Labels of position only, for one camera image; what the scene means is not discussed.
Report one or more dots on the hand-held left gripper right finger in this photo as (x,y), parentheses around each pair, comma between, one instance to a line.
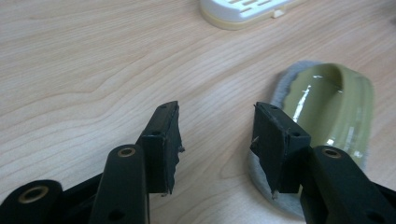
(277,146)

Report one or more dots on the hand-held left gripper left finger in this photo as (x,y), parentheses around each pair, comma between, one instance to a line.
(162,149)

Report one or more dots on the white slotted soap dish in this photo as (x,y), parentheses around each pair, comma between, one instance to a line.
(239,12)

